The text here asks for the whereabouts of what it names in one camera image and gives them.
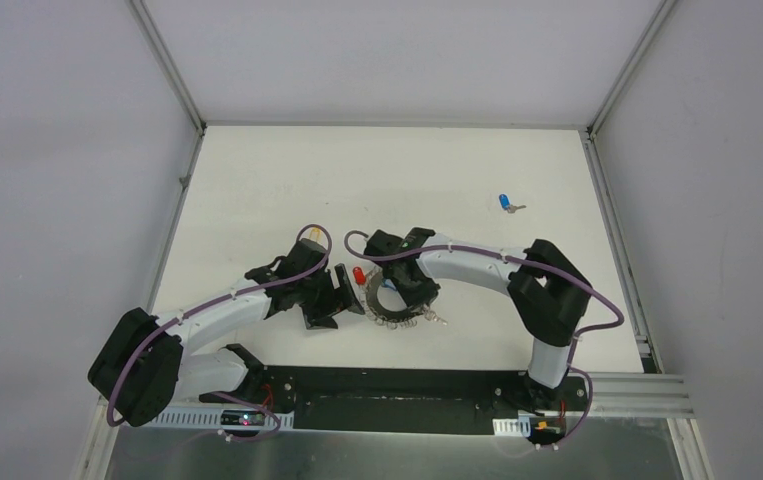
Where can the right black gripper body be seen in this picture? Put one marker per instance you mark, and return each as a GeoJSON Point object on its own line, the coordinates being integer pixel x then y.
{"type": "Point", "coordinates": [416, 284]}

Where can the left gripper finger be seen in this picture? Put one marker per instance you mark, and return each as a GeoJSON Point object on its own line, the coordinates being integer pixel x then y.
{"type": "Point", "coordinates": [316, 320]}
{"type": "Point", "coordinates": [346, 294]}

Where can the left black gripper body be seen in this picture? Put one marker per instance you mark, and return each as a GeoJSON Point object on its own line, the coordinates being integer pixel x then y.
{"type": "Point", "coordinates": [327, 298]}

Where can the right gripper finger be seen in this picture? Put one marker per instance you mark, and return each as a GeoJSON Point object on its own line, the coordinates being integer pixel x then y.
{"type": "Point", "coordinates": [429, 291]}
{"type": "Point", "coordinates": [414, 301]}

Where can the red capped key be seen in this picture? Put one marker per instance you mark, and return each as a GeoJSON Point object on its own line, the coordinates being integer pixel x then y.
{"type": "Point", "coordinates": [359, 276]}

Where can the plain silver key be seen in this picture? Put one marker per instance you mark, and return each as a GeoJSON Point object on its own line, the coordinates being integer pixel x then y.
{"type": "Point", "coordinates": [432, 316]}

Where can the metal disc with keyrings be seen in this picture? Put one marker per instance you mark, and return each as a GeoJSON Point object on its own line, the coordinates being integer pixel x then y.
{"type": "Point", "coordinates": [388, 306]}

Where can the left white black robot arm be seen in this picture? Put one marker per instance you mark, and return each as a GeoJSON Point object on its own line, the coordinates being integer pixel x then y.
{"type": "Point", "coordinates": [150, 361]}

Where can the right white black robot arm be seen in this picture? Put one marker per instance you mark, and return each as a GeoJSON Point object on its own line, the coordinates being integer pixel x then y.
{"type": "Point", "coordinates": [548, 292]}

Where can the blue capped key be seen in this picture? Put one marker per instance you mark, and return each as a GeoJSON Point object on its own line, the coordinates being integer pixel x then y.
{"type": "Point", "coordinates": [507, 206]}

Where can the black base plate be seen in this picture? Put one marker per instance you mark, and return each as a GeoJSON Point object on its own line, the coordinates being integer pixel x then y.
{"type": "Point", "coordinates": [453, 402]}

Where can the left white cable duct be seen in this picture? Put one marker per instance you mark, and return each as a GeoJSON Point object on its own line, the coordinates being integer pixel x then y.
{"type": "Point", "coordinates": [220, 418]}

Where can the white cable duct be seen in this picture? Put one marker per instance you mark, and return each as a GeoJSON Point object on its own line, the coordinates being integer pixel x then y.
{"type": "Point", "coordinates": [512, 427]}
{"type": "Point", "coordinates": [220, 418]}

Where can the right white cable duct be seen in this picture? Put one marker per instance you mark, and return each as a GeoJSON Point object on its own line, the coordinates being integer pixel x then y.
{"type": "Point", "coordinates": [512, 427]}

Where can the aluminium frame rail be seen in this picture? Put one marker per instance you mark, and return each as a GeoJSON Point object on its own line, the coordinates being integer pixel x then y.
{"type": "Point", "coordinates": [640, 395]}

